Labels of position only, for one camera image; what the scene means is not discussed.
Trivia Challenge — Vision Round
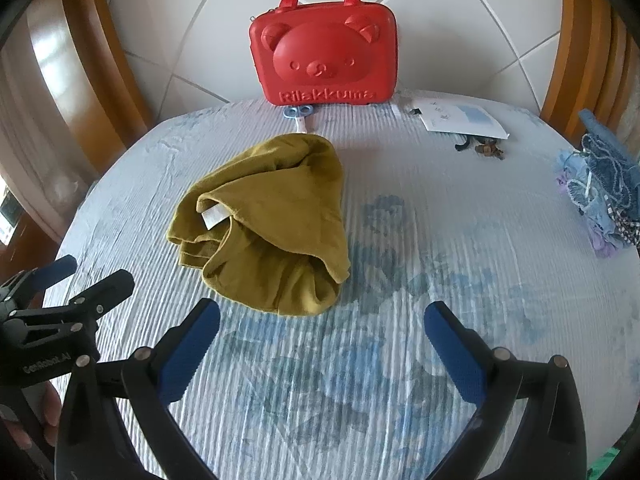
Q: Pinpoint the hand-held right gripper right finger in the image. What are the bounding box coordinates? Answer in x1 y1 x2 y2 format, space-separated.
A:
423 301 588 480

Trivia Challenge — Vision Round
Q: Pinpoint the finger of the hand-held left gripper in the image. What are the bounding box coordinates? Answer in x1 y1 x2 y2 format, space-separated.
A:
10 269 136 337
0 255 78 307

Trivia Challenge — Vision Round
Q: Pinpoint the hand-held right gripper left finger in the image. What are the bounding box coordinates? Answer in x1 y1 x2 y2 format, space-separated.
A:
54 298 222 480

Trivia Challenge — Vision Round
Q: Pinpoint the mustard yellow garment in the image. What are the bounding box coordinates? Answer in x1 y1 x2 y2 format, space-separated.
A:
166 133 352 317

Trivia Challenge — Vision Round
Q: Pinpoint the pile of blue clothes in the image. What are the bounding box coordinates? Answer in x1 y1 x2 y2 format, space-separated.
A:
556 150 640 258

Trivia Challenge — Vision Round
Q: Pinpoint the person's left hand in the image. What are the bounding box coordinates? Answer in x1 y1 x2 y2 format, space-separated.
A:
0 383 64 454

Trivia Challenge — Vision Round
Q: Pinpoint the light blue printed bed sheet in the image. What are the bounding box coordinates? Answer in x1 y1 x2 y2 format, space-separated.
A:
42 92 640 480

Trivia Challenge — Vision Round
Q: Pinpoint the brown wooden furniture panel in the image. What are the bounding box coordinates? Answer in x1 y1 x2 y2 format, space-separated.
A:
0 0 153 241
540 0 640 136

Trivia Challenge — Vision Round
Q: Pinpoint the white paper sheet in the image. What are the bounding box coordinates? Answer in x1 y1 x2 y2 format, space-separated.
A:
410 99 510 139

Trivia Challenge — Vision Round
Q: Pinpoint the blue denim garment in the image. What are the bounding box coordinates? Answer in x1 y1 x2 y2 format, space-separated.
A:
579 109 640 211

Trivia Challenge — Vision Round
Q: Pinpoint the blue pen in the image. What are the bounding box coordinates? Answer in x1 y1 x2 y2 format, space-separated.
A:
282 104 317 134

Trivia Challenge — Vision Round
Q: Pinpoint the red plastic basket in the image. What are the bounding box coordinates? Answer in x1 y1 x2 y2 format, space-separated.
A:
248 0 398 107

